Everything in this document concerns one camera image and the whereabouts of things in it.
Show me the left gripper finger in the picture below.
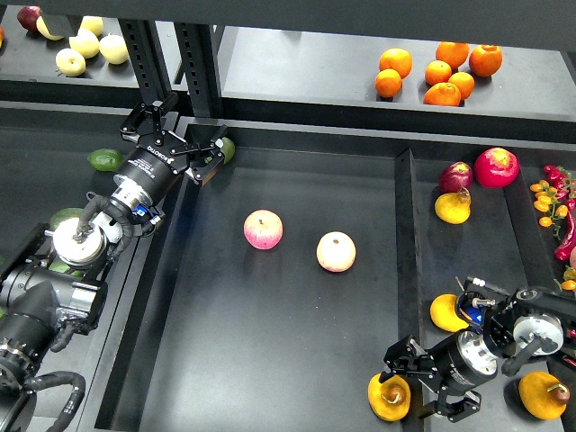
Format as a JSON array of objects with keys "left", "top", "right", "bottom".
[
  {"left": 177, "top": 125, "right": 227, "bottom": 186},
  {"left": 120, "top": 92, "right": 178, "bottom": 147}
]

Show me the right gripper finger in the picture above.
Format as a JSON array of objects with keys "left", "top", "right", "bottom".
[
  {"left": 434, "top": 385, "right": 482, "bottom": 422},
  {"left": 383, "top": 335, "right": 435, "bottom": 376}
]

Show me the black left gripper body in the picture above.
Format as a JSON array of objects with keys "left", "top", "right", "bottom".
[{"left": 112, "top": 131, "right": 192, "bottom": 210}]

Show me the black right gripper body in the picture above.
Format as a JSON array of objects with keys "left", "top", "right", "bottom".
[{"left": 422, "top": 330, "right": 498, "bottom": 396}]

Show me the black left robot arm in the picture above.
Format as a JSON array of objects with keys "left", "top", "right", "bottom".
[{"left": 1, "top": 95, "right": 233, "bottom": 431}]

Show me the green avocado tray corner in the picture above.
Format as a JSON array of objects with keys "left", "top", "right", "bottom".
[{"left": 220, "top": 137, "right": 236, "bottom": 165}]

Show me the yellow pear with long stem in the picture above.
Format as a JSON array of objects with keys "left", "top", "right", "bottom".
[{"left": 429, "top": 293, "right": 468, "bottom": 333}]

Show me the green avocado cluster lower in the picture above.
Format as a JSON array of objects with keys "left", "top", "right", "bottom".
[{"left": 49, "top": 260, "right": 85, "bottom": 277}]

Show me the yellow pear upper right tray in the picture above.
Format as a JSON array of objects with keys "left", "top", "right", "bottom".
[{"left": 435, "top": 188, "right": 472, "bottom": 225}]

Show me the pale yellow apple right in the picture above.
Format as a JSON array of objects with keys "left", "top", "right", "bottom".
[{"left": 99, "top": 33, "right": 129, "bottom": 65}]

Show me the red pink apple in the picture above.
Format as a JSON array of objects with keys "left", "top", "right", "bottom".
[{"left": 243, "top": 209, "right": 284, "bottom": 250}]

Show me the pale yellow apple front left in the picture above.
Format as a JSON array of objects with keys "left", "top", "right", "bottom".
[{"left": 55, "top": 48, "right": 86, "bottom": 77}]

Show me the pale yellow apple middle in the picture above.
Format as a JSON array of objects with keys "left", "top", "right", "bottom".
[{"left": 68, "top": 28, "right": 100, "bottom": 59}]

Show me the pale yellow apple back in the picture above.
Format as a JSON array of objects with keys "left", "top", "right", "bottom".
[{"left": 80, "top": 15, "right": 104, "bottom": 37}]

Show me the pale yellow pink apple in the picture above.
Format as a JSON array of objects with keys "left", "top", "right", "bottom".
[{"left": 316, "top": 231, "right": 356, "bottom": 273}]

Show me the yellow apple partly hidden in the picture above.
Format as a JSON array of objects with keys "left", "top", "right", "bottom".
[{"left": 36, "top": 16, "right": 63, "bottom": 41}]

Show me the black centre tray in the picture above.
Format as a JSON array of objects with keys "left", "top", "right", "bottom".
[{"left": 78, "top": 116, "right": 428, "bottom": 432}]

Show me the dark red apple shelf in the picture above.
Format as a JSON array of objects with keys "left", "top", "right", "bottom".
[{"left": 17, "top": 5, "right": 41, "bottom": 32}]

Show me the cherry tomato and chili bunch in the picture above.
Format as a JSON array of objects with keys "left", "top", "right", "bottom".
[{"left": 529, "top": 165, "right": 575, "bottom": 293}]

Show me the dark red apple right tray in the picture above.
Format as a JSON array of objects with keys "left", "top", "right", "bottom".
[{"left": 438, "top": 161, "right": 473, "bottom": 194}]

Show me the bright red apple right tray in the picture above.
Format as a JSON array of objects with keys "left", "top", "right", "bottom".
[{"left": 473, "top": 148, "right": 520, "bottom": 188}]

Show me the orange lower left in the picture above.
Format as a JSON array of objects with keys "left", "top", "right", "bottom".
[{"left": 374, "top": 68, "right": 402, "bottom": 98}]

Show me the orange top left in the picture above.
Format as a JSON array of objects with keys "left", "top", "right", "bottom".
[{"left": 379, "top": 48, "right": 413, "bottom": 79}]

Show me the small orange centre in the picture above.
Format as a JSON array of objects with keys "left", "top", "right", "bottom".
[{"left": 425, "top": 59, "right": 453, "bottom": 86}]

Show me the small orange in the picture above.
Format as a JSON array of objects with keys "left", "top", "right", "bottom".
[
  {"left": 448, "top": 72, "right": 475, "bottom": 101},
  {"left": 425, "top": 59, "right": 453, "bottom": 86}
]

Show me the orange front bottom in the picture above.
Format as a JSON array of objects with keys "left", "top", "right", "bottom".
[{"left": 423, "top": 82, "right": 461, "bottom": 106}]

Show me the orange top middle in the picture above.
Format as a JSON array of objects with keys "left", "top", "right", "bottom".
[{"left": 436, "top": 41, "right": 470, "bottom": 69}]

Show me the small orange right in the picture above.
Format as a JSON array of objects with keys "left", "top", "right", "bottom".
[{"left": 448, "top": 72, "right": 475, "bottom": 101}]

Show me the orange top right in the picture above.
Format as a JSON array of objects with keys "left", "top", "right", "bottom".
[{"left": 468, "top": 44, "right": 503, "bottom": 77}]

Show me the black shelf upright post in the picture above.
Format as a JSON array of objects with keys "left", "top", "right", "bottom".
[{"left": 118, "top": 18, "right": 224, "bottom": 119}]

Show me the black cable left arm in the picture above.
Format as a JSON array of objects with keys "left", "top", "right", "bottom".
[{"left": 24, "top": 371, "right": 86, "bottom": 432}]

